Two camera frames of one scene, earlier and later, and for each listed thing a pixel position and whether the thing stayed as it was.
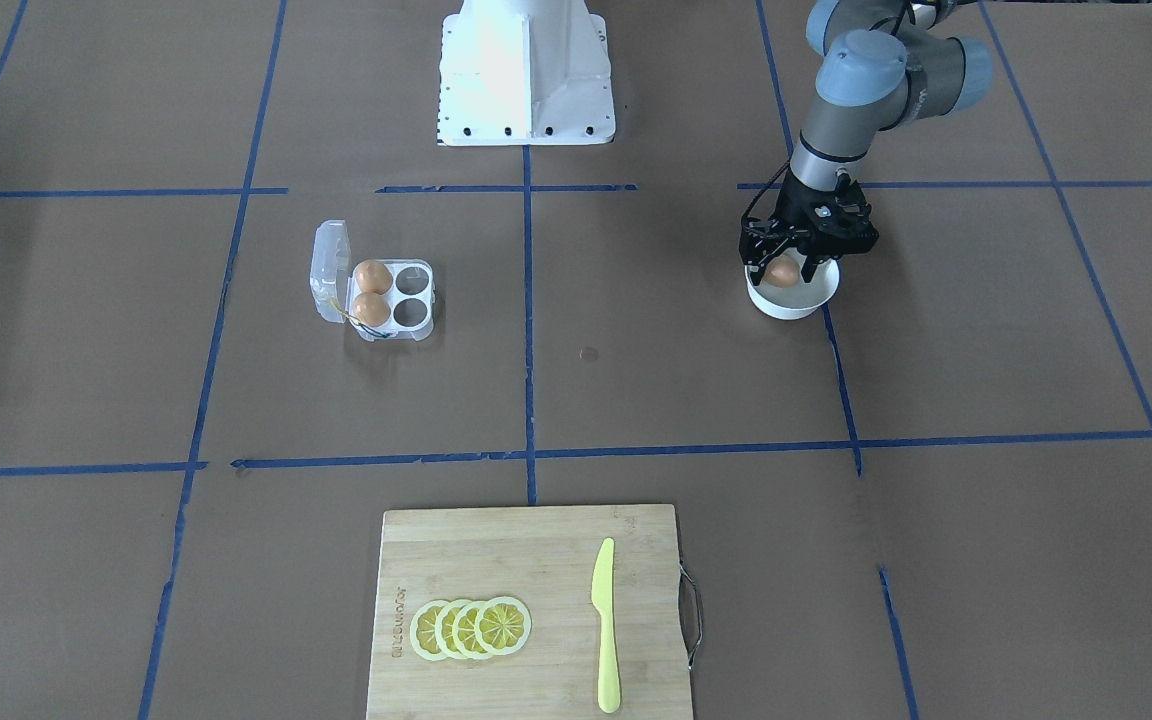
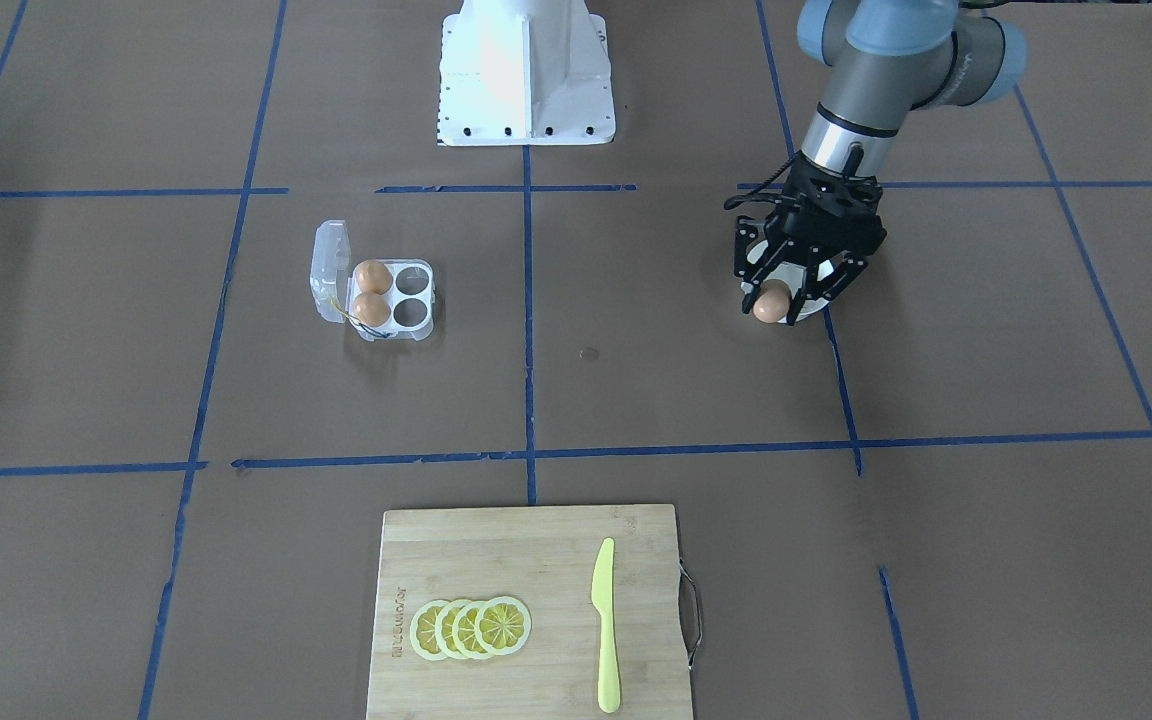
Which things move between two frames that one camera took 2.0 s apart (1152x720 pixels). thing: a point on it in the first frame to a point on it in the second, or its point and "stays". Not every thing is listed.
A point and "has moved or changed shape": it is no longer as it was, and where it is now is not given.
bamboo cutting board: x=544 y=557 stays
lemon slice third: x=464 y=630 stays
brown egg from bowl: x=783 y=271 has moved or changed shape
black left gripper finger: x=817 y=253 to x=846 y=269
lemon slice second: x=444 y=637 stays
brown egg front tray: x=370 y=309 stays
